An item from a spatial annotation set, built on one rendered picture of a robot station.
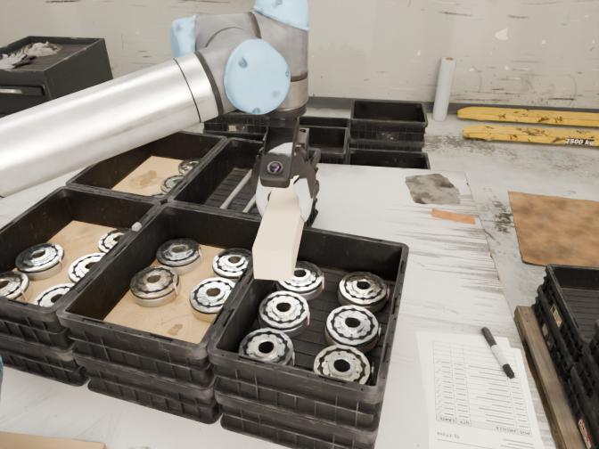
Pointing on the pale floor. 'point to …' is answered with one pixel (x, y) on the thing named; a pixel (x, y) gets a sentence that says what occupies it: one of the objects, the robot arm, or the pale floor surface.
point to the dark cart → (52, 71)
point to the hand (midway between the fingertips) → (283, 216)
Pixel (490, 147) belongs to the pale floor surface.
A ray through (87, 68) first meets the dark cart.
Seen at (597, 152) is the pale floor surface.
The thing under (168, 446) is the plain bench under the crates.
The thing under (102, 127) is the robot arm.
